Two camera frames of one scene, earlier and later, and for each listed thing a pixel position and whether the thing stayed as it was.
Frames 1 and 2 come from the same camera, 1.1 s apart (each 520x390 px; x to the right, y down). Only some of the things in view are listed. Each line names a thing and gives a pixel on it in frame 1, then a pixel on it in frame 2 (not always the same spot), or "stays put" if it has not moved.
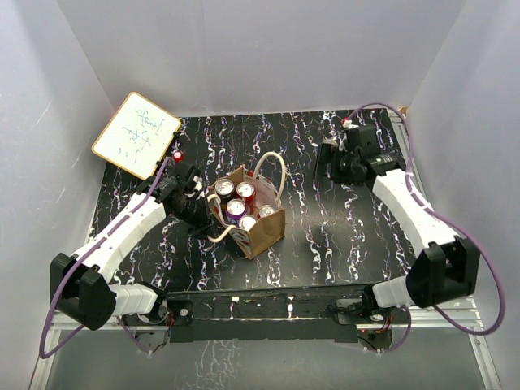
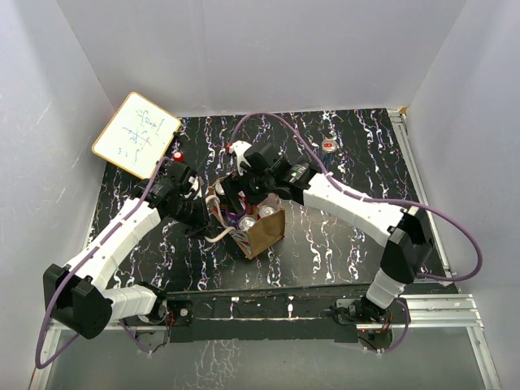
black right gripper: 327,153 → 231,187
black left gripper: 205,216 stays put
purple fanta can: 235,210 stays put
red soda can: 246,222 stays put
